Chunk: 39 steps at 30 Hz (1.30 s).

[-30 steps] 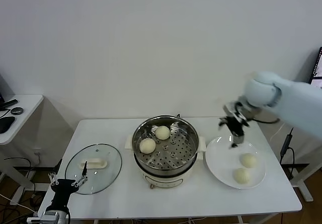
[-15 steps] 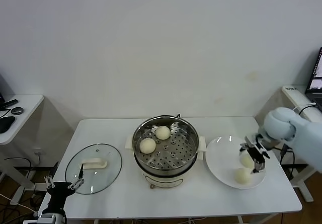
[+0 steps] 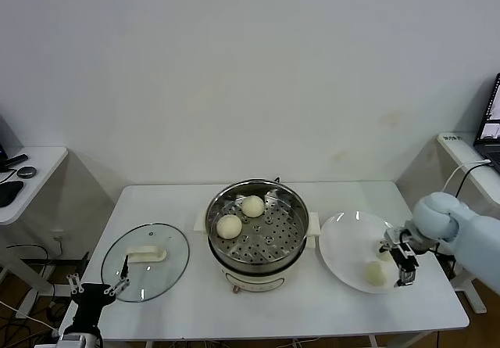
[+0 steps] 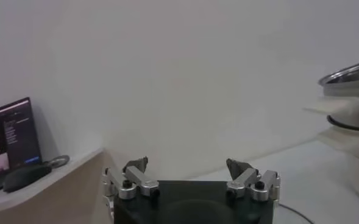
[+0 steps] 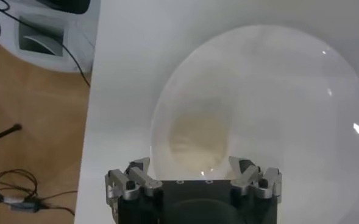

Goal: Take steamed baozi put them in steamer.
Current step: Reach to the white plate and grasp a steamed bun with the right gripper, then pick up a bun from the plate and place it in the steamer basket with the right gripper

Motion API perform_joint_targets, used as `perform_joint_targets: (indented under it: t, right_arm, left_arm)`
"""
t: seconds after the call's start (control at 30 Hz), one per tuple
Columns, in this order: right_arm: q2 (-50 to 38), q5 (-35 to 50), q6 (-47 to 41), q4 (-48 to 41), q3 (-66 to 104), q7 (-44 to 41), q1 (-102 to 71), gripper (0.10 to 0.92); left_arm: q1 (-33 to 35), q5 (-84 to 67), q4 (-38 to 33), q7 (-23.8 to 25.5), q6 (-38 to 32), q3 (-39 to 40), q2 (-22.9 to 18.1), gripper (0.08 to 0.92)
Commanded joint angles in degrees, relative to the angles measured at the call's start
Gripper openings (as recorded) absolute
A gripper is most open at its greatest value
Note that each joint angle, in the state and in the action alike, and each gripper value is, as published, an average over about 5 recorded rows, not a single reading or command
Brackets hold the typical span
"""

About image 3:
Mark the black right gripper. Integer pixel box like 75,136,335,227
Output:
393,246,421,289

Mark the white wall socket plug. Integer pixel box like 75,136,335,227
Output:
50,230,70,255

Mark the black laptop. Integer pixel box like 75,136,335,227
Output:
472,73,500,161

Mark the black bar device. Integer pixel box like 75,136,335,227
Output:
2,153,30,169

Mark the white round plate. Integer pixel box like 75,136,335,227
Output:
319,211,414,295

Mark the white steamed baozi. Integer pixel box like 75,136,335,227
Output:
216,214,243,239
375,242,395,263
240,195,266,219
362,260,388,287

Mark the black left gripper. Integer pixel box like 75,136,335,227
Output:
66,253,131,328

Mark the stainless steel steamer basket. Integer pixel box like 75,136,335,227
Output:
205,180,309,265

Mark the glass lid with white handle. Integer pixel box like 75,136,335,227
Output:
100,222,191,303

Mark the white electric cooker pot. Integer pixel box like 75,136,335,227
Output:
194,210,321,295

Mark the black computer monitor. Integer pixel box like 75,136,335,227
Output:
0,113,24,169

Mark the black floor cable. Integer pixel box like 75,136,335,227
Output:
5,244,54,265

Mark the black cable with adapter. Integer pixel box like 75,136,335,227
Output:
437,162,491,282

